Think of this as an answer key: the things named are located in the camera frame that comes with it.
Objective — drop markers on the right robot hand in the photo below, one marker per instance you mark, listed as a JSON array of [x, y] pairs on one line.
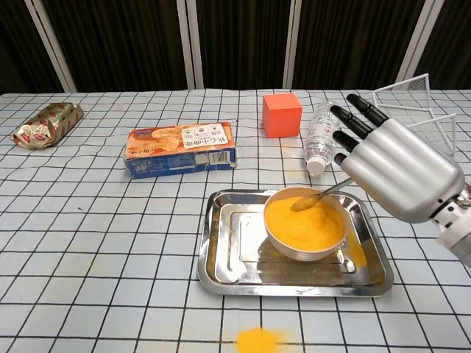
[[404, 173]]

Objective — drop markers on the metal spoon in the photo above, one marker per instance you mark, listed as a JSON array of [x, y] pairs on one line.
[[303, 204]]

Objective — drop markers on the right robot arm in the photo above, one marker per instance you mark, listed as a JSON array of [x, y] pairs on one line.
[[456, 235]]

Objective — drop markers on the beige bowl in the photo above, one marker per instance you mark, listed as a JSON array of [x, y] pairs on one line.
[[294, 254]]

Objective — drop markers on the orange powder pile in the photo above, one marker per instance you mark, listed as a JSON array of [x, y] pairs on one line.
[[257, 342]]

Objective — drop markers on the clear plastic water bottle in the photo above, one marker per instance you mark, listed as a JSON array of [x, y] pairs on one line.
[[322, 136]]

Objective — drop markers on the orange cube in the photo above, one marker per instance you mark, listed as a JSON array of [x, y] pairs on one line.
[[281, 117]]

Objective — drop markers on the rectangular steel tray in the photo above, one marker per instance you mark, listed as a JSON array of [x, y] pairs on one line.
[[235, 239]]

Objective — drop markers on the orange biscuit box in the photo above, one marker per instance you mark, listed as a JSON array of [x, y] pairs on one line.
[[176, 147]]

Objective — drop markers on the black folding partition screen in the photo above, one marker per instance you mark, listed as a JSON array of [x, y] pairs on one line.
[[129, 44]]

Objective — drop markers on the checked tablecloth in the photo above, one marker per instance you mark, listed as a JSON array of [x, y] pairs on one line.
[[92, 239]]

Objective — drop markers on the gold foil snack packet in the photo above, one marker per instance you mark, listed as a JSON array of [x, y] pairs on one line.
[[48, 125]]

